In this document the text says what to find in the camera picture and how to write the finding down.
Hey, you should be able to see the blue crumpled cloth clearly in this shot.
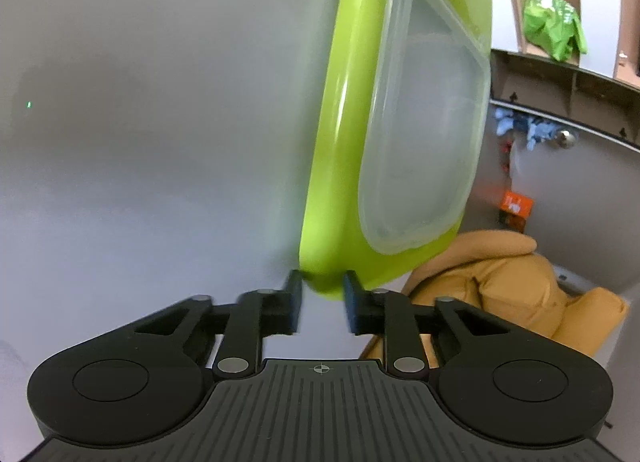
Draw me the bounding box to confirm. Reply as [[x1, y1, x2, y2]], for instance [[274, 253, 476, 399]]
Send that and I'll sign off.
[[494, 106, 563, 153]]

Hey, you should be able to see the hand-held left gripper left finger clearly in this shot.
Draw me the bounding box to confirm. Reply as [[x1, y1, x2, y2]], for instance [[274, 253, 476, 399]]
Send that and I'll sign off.
[[132, 269, 304, 383]]

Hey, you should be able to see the orange box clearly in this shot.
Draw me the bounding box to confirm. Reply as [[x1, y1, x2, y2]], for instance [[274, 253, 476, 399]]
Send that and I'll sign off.
[[500, 190, 535, 233]]

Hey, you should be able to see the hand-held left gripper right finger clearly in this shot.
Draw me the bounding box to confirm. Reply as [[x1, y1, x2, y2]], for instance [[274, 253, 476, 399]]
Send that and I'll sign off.
[[342, 269, 507, 383]]

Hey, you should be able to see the green plastic bag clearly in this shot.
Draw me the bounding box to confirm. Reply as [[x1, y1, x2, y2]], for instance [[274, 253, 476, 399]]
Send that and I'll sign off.
[[522, 0, 588, 61]]

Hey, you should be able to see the mustard yellow cloth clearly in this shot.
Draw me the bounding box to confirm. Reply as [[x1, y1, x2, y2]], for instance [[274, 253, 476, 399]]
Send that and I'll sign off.
[[360, 229, 631, 364]]

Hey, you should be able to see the lime green plastic tray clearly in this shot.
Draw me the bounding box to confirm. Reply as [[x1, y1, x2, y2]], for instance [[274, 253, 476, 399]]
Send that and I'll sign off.
[[298, 0, 493, 301]]

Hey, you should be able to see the clear plastic container lid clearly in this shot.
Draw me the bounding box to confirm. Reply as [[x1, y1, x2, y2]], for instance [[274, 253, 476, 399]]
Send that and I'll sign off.
[[357, 0, 492, 255]]

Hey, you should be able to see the white marble desktop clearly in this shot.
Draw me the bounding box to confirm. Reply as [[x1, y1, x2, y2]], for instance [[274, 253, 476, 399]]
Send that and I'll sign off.
[[0, 0, 351, 373]]

